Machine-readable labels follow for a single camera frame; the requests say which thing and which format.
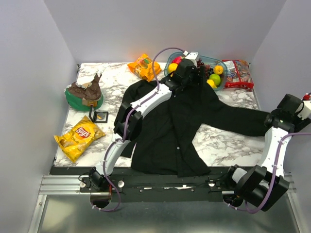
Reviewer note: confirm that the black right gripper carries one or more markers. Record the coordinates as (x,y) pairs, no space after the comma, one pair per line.
(299,121)

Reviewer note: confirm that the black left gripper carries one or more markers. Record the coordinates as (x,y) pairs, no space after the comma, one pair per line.
(198,81)

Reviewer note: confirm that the black button-up shirt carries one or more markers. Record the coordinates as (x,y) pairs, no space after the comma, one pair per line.
(164,145)

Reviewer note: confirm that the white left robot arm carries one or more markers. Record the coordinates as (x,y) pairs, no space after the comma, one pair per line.
(129,120)

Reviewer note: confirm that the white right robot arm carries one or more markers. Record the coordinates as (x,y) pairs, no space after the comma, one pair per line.
(263,185)

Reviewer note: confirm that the black brooch display case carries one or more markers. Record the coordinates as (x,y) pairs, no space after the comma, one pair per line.
(93,115)

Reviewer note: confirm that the yellow lemon left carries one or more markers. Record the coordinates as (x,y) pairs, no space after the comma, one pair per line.
(172,67)

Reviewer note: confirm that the yellow lemon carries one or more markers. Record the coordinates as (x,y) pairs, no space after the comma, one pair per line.
(211,83)
(172,67)

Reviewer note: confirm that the red dragon fruit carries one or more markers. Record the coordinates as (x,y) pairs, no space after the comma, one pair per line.
(177,60)

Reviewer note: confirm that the dark red grape bunch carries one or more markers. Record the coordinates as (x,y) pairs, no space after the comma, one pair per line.
(203,69)

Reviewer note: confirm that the yellow lemon front right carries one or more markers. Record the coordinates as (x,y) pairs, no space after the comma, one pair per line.
(211,83)

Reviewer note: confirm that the green apple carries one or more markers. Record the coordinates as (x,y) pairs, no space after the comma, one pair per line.
(215,78)

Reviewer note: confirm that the yellow-orange peach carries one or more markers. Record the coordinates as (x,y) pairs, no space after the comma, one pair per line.
(218,69)

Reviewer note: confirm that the orange snack packet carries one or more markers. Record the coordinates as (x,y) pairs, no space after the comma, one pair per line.
(142,67)

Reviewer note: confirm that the red candy bag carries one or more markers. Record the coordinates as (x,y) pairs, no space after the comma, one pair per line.
(238,75)

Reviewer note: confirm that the green brown crumpled bag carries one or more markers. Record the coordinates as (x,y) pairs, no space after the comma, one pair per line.
(85,92)

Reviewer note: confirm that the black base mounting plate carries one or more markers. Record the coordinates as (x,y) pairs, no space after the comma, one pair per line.
(126,185)

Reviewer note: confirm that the yellow Lays chips bag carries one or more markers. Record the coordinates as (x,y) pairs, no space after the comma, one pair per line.
(78,139)

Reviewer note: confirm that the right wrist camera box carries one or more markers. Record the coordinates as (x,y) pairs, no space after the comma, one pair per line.
(304,110)

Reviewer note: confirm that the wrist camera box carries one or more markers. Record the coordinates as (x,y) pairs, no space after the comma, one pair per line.
(192,56)
(304,110)

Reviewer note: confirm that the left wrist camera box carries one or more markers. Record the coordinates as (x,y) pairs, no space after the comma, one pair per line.
(192,56)

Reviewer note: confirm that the aluminium rail frame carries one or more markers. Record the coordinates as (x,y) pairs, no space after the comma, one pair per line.
(62,208)

